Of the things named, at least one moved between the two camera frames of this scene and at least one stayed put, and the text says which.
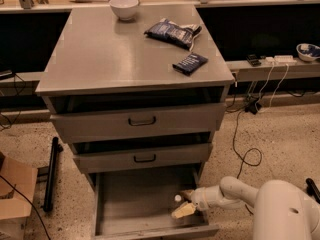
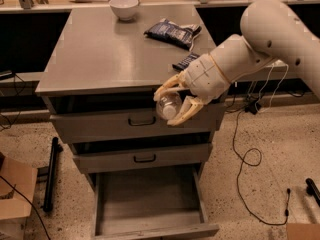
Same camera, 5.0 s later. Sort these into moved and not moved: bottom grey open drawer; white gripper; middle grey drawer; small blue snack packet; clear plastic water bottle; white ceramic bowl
Moved: white gripper; clear plastic water bottle
Not moved: small blue snack packet; middle grey drawer; white ceramic bowl; bottom grey open drawer
